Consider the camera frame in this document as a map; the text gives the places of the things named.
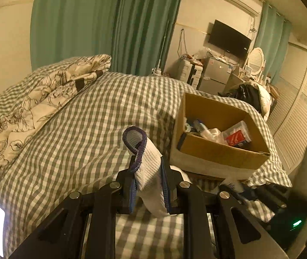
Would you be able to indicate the red white packet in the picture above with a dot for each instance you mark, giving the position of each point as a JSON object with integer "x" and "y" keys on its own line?
{"x": 237, "y": 137}

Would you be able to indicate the black jacket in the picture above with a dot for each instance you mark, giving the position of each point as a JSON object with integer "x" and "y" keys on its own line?
{"x": 242, "y": 95}

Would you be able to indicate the plastic bag on fridge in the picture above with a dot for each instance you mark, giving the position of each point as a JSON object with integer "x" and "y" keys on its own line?
{"x": 202, "y": 53}

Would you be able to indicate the floral printed duvet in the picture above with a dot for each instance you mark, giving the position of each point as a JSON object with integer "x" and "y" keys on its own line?
{"x": 35, "y": 113}

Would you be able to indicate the white dressing table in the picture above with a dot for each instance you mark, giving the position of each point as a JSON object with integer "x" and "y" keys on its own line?
{"x": 234, "y": 81}

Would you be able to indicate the white padded jacket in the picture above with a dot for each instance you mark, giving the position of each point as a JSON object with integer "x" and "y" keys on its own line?
{"x": 266, "y": 102}

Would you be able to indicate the white blue tissue pack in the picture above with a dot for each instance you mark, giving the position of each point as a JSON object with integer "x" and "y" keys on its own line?
{"x": 199, "y": 126}

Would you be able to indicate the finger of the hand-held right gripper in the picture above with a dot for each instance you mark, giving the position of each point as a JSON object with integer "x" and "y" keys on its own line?
{"x": 241, "y": 194}

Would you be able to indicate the oval vanity mirror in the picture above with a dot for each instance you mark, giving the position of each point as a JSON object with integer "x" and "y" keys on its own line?
{"x": 256, "y": 62}

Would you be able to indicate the cardboard box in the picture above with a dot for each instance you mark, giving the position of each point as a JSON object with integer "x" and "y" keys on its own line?
{"x": 218, "y": 153}

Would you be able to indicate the silver small fridge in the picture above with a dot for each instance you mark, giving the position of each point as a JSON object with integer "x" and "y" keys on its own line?
{"x": 216, "y": 70}

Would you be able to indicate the clear plastic bag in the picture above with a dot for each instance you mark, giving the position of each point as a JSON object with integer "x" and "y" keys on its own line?
{"x": 214, "y": 134}

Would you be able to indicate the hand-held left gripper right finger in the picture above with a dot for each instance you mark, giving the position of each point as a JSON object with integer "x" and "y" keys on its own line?
{"x": 167, "y": 194}

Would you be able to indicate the white oil heater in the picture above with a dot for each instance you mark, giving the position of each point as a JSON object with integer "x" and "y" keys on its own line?
{"x": 190, "y": 72}

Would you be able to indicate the green curtain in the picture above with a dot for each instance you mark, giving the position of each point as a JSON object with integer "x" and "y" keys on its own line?
{"x": 145, "y": 27}
{"x": 72, "y": 21}

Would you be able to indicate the black wall television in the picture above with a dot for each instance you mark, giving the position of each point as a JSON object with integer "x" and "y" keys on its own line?
{"x": 229, "y": 39}

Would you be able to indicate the white mop pole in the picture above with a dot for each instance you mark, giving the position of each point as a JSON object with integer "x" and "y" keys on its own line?
{"x": 163, "y": 48}

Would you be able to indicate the white louvred wardrobe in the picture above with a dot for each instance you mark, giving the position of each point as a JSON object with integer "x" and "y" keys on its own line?
{"x": 296, "y": 108}

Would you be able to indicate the white sock purple trim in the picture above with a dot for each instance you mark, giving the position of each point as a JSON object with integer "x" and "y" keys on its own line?
{"x": 149, "y": 172}

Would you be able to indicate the checkered bed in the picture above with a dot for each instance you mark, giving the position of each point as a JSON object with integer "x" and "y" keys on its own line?
{"x": 88, "y": 129}

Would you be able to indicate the light teal curtain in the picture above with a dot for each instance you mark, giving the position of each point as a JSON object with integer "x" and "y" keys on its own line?
{"x": 272, "y": 37}

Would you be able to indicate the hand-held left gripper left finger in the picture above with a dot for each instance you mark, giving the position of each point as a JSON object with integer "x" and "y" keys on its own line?
{"x": 132, "y": 199}

